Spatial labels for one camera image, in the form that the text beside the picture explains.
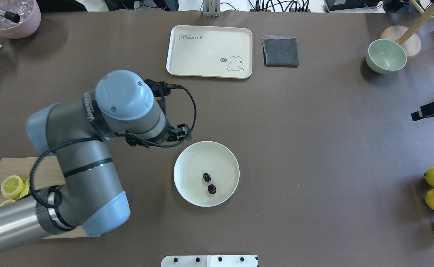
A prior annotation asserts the yellow plastic knife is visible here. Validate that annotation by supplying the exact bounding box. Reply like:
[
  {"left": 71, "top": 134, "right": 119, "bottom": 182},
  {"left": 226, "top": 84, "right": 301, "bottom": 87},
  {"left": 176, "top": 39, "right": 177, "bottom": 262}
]
[{"left": 20, "top": 177, "right": 30, "bottom": 199}]

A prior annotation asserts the lemon slice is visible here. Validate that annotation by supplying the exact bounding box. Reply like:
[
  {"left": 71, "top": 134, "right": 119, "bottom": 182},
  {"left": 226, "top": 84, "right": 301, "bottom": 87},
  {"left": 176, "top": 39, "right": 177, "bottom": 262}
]
[
  {"left": 0, "top": 199, "right": 16, "bottom": 208},
  {"left": 0, "top": 175, "right": 24, "bottom": 199}
]

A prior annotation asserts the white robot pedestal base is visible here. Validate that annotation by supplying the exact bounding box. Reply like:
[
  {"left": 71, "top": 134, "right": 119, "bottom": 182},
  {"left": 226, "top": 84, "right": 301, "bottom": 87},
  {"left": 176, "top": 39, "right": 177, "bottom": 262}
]
[{"left": 161, "top": 254, "right": 259, "bottom": 267}]

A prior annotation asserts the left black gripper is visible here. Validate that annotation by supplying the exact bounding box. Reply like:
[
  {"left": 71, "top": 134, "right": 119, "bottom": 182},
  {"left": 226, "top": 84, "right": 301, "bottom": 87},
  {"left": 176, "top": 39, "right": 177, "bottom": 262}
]
[{"left": 126, "top": 123, "right": 192, "bottom": 148}]

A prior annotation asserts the light green bowl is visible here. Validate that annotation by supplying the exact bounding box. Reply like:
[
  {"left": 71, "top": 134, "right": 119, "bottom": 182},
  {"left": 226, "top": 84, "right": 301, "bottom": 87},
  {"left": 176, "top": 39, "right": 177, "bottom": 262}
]
[{"left": 365, "top": 39, "right": 408, "bottom": 74}]

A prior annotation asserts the pink bowl with ice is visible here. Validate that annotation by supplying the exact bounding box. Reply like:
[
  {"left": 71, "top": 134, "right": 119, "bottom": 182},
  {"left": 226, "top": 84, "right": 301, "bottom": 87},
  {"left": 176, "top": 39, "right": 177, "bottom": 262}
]
[{"left": 0, "top": 0, "right": 41, "bottom": 39}]

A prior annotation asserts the cream round plate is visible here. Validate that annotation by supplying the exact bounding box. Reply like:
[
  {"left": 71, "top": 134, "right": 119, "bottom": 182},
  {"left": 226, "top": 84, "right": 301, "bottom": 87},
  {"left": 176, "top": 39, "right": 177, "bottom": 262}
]
[{"left": 173, "top": 141, "right": 240, "bottom": 207}]

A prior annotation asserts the grey folded cloth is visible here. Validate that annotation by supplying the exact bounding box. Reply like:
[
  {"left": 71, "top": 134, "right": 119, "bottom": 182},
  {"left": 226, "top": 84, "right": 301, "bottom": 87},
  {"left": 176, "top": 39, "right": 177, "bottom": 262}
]
[{"left": 262, "top": 35, "right": 300, "bottom": 68}]

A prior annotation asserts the lower lemon slice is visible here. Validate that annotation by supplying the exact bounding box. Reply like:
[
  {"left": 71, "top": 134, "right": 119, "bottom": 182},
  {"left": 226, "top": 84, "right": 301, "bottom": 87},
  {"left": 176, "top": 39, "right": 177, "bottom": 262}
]
[{"left": 0, "top": 199, "right": 16, "bottom": 208}]

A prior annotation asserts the cream rabbit tray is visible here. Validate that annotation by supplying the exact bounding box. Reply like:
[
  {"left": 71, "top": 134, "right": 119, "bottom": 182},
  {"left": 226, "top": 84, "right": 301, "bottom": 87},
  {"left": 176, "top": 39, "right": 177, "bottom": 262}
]
[{"left": 166, "top": 25, "right": 253, "bottom": 79}]

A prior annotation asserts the black muddler in bowl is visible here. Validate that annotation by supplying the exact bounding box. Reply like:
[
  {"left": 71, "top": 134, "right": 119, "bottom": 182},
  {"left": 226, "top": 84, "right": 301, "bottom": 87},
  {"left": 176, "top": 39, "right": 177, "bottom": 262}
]
[{"left": 0, "top": 9, "right": 20, "bottom": 23}]

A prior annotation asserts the wooden mug tree stand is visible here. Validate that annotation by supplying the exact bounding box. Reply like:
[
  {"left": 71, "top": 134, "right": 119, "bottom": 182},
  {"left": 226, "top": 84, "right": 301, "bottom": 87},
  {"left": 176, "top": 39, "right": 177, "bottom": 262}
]
[{"left": 380, "top": 0, "right": 434, "bottom": 59}]

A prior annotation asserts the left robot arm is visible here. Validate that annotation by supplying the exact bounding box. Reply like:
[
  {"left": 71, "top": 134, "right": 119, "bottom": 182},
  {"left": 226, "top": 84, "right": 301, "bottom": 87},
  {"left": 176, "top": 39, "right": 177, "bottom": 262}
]
[{"left": 0, "top": 70, "right": 193, "bottom": 253}]

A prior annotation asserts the wooden cutting board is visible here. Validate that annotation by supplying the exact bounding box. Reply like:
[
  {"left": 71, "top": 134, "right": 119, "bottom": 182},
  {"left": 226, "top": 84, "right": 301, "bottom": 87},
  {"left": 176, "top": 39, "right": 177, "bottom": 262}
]
[{"left": 0, "top": 157, "right": 101, "bottom": 239}]

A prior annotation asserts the upper lemon slice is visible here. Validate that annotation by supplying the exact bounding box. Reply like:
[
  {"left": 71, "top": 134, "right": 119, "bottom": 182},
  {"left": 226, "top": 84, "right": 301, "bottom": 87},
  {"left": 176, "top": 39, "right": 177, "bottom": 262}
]
[{"left": 0, "top": 175, "right": 24, "bottom": 199}]

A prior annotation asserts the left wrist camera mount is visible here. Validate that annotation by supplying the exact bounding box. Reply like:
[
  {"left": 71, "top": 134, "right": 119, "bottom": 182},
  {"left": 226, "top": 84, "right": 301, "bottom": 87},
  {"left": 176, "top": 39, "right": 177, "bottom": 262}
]
[{"left": 144, "top": 79, "right": 183, "bottom": 101}]

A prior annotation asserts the dark red cherry pair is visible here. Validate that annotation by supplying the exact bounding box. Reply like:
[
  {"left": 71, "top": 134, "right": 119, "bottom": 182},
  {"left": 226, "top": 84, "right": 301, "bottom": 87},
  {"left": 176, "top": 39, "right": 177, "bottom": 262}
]
[{"left": 203, "top": 173, "right": 217, "bottom": 195}]

